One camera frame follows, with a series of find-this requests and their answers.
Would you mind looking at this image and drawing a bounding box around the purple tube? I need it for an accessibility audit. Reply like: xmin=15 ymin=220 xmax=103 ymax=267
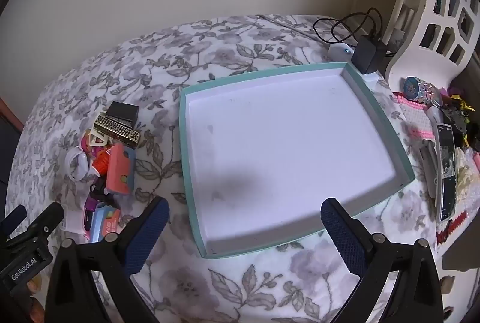
xmin=84 ymin=195 xmax=109 ymax=213

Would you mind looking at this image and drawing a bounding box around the gold patterned hair clip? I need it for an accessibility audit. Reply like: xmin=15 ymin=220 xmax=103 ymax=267
xmin=92 ymin=114 xmax=142 ymax=149

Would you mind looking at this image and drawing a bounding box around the round patterned tin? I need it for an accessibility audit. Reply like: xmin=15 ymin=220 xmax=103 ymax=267
xmin=403 ymin=75 xmax=443 ymax=106

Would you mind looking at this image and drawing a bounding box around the grey white phone stand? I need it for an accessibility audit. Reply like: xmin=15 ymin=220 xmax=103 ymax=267
xmin=418 ymin=141 xmax=439 ymax=200

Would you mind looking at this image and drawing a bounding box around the black cable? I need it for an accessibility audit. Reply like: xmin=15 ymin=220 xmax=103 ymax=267
xmin=313 ymin=7 xmax=384 ymax=46

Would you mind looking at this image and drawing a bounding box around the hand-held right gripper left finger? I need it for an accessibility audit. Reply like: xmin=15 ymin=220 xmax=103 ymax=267
xmin=44 ymin=196 xmax=170 ymax=323

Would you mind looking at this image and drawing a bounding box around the black smartphone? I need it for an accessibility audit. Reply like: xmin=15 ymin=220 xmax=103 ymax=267
xmin=435 ymin=123 xmax=457 ymax=222

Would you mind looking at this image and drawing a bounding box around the black charger block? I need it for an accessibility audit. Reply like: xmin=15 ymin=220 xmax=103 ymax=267
xmin=107 ymin=101 xmax=139 ymax=123

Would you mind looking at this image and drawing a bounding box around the red crochet trim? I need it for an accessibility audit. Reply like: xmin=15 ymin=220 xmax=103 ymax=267
xmin=437 ymin=210 xmax=474 ymax=245

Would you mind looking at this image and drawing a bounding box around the cream claw hair clip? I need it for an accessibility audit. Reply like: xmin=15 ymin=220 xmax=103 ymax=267
xmin=85 ymin=128 xmax=113 ymax=151

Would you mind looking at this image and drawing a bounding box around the white power strip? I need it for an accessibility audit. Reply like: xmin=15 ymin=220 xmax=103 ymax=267
xmin=328 ymin=43 xmax=381 ymax=91

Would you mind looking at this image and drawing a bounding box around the black toy car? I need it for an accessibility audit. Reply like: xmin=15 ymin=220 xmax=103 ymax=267
xmin=89 ymin=177 xmax=113 ymax=201

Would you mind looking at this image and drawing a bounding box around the black fabric piece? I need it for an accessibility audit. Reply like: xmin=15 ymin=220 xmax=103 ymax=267
xmin=442 ymin=107 xmax=469 ymax=140

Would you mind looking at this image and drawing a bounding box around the white charger plug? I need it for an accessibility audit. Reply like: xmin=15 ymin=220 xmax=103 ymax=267
xmin=64 ymin=145 xmax=91 ymax=183

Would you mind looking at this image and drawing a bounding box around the person's left hand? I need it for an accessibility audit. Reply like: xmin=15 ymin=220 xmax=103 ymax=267
xmin=26 ymin=282 xmax=48 ymax=323

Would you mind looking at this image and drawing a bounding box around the gold ornament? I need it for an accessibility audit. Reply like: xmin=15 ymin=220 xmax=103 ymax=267
xmin=450 ymin=94 xmax=477 ymax=113

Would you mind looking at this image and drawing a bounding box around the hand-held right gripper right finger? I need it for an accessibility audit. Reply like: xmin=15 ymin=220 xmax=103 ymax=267
xmin=321 ymin=198 xmax=450 ymax=323

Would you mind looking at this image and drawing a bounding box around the orange blue toy knife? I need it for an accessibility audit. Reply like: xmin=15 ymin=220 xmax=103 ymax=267
xmin=90 ymin=206 xmax=122 ymax=243
xmin=105 ymin=142 xmax=136 ymax=196

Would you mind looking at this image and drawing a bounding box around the dark furniture with red edge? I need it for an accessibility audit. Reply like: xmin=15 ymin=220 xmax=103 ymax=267
xmin=0 ymin=96 xmax=25 ymax=219

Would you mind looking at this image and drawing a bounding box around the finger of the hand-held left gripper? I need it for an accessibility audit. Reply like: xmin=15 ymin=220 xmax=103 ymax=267
xmin=0 ymin=205 xmax=28 ymax=236
xmin=10 ymin=202 xmax=64 ymax=248

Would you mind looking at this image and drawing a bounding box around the orange glue bottle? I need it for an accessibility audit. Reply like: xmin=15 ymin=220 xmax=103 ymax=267
xmin=92 ymin=152 xmax=113 ymax=177

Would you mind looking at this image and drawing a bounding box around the pink white crochet mat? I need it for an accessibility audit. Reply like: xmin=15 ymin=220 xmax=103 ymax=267
xmin=393 ymin=92 xmax=443 ymax=140

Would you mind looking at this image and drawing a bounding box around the teal white cardboard tray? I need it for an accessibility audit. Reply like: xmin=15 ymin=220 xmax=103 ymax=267
xmin=179 ymin=62 xmax=416 ymax=259

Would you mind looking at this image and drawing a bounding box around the white cutout shelf panel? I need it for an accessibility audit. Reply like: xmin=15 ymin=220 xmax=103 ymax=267
xmin=388 ymin=0 xmax=480 ymax=83

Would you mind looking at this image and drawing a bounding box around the black plugged power adapter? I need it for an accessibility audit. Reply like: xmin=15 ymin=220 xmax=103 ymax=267
xmin=352 ymin=34 xmax=389 ymax=75

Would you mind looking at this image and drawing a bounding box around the white computer mouse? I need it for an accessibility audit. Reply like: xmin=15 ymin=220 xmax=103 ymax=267
xmin=427 ymin=106 xmax=445 ymax=125

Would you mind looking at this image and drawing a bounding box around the floral grey white blanket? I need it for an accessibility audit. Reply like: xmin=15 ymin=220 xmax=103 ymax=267
xmin=15 ymin=13 xmax=447 ymax=323

